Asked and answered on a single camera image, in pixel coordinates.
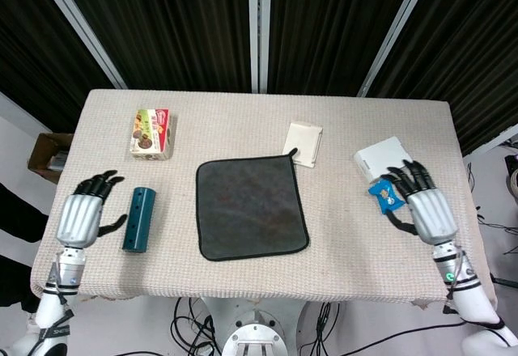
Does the dark grey cloth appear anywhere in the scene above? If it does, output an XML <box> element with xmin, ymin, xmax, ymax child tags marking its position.
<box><xmin>195</xmin><ymin>147</ymin><xmax>311</xmax><ymax>262</ymax></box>

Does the cream flat card box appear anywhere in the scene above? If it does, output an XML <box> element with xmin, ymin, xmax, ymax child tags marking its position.
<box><xmin>282</xmin><ymin>121</ymin><xmax>325</xmax><ymax>169</ymax></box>

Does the white cardboard box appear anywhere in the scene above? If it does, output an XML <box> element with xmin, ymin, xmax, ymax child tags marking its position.
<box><xmin>353</xmin><ymin>136</ymin><xmax>415</xmax><ymax>183</ymax></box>

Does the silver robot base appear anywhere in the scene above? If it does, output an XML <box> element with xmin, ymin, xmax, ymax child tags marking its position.
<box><xmin>201</xmin><ymin>296</ymin><xmax>309</xmax><ymax>356</ymax></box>

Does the brown cardboard box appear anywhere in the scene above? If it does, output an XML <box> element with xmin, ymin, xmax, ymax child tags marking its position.
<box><xmin>27</xmin><ymin>132</ymin><xmax>74</xmax><ymax>184</ymax></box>

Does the table with beige tablecloth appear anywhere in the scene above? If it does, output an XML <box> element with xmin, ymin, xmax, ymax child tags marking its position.
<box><xmin>30</xmin><ymin>88</ymin><xmax>498</xmax><ymax>307</ymax></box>

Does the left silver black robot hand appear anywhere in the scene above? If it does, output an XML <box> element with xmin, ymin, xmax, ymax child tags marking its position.
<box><xmin>54</xmin><ymin>169</ymin><xmax>128</xmax><ymax>248</ymax></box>

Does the teal cylinder tube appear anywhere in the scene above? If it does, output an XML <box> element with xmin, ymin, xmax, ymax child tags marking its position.
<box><xmin>121</xmin><ymin>186</ymin><xmax>157</xmax><ymax>253</ymax></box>

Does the blue snack packet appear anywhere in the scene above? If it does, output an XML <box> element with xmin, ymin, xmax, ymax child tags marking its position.
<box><xmin>367</xmin><ymin>178</ymin><xmax>407</xmax><ymax>214</ymax></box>

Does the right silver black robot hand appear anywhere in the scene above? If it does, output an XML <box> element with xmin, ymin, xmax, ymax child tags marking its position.
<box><xmin>380</xmin><ymin>160</ymin><xmax>459</xmax><ymax>246</ymax></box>

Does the cookie snack box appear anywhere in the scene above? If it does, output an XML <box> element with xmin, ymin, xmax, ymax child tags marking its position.
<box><xmin>129</xmin><ymin>108</ymin><xmax>177</xmax><ymax>162</ymax></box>

